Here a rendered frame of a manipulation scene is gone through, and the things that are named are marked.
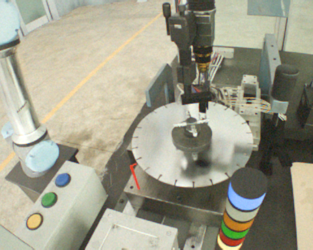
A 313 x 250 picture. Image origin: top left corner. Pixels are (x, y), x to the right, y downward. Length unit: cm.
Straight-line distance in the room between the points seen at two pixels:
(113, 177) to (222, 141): 41
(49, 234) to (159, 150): 35
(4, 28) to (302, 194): 95
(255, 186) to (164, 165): 32
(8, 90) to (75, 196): 34
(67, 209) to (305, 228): 66
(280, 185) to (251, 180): 53
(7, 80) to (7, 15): 16
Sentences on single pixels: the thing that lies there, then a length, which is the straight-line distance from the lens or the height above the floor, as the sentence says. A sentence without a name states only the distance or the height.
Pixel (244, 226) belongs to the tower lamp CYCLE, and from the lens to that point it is 34.
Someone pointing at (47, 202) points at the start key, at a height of 91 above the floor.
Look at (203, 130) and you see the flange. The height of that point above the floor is 96.
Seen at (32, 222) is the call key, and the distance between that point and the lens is 66.
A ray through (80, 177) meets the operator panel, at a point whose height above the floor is 90.
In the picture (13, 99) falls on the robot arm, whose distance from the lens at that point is 68.
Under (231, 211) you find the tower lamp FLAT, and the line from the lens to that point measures 31.
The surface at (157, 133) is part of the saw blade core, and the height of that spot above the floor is 95.
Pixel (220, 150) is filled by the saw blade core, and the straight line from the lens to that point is 59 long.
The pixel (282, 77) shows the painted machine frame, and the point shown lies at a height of 111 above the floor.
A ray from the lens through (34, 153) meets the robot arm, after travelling 73.
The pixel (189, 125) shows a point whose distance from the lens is 58.
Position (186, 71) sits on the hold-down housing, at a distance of 57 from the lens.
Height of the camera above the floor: 138
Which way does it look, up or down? 41 degrees down
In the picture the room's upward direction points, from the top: 10 degrees counter-clockwise
